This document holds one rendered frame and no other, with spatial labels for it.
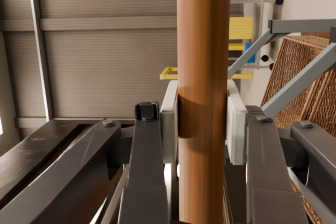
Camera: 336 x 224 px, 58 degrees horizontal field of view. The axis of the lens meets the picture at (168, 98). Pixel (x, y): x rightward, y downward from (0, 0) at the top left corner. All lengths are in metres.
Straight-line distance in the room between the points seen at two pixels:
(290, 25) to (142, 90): 7.30
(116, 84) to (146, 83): 0.83
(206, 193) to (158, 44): 7.77
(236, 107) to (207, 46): 0.04
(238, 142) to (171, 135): 0.03
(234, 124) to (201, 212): 0.07
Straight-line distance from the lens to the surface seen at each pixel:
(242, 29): 6.31
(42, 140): 1.75
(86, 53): 8.41
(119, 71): 8.23
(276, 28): 1.06
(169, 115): 0.15
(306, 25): 1.08
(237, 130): 0.16
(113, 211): 0.84
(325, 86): 1.17
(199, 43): 0.17
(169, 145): 0.16
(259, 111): 0.18
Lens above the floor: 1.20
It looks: 5 degrees up
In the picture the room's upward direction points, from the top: 90 degrees counter-clockwise
